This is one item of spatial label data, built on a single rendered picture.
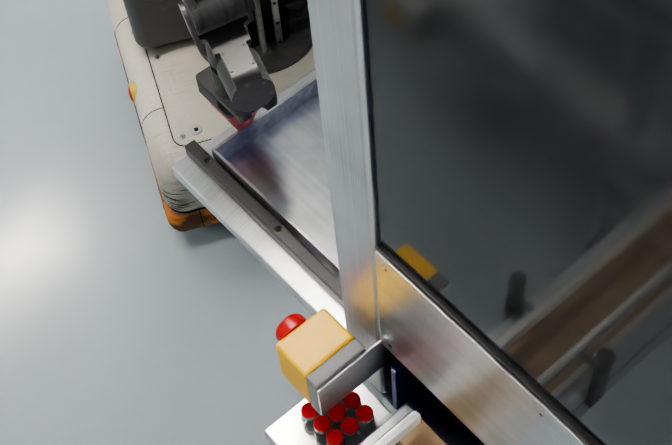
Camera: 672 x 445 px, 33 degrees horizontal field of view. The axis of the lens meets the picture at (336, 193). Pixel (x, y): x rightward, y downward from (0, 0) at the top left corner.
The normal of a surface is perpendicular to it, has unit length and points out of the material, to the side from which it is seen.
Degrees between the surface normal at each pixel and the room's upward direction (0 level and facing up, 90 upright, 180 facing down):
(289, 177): 0
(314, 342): 0
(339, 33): 90
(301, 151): 0
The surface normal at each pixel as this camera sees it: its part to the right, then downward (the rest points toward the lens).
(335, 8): -0.76, 0.55
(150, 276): -0.07, -0.58
